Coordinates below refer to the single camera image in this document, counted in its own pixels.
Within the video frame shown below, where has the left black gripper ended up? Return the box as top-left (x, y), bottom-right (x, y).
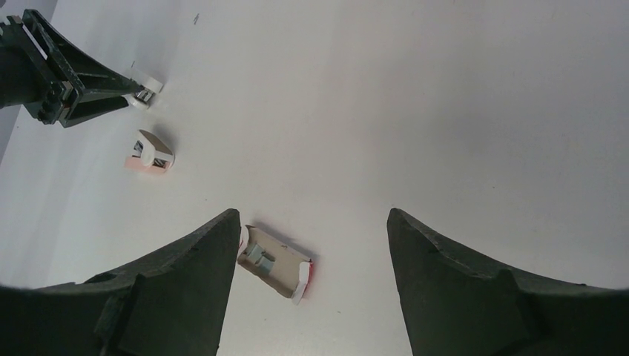
top-left (1, 9), bottom-right (142, 128)

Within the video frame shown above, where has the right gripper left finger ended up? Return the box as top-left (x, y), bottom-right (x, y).
top-left (1, 208), bottom-right (241, 355)

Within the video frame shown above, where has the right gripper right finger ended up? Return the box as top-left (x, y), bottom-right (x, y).
top-left (386, 208), bottom-right (628, 355)

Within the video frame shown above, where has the pink white stapler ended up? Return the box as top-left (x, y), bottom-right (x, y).
top-left (124, 129), bottom-right (175, 174)

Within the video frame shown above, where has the grey staple strip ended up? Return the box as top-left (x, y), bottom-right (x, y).
top-left (245, 243), bottom-right (275, 276)

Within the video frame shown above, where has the cardboard staple box tray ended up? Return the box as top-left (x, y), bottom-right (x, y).
top-left (237, 225), bottom-right (314, 305)

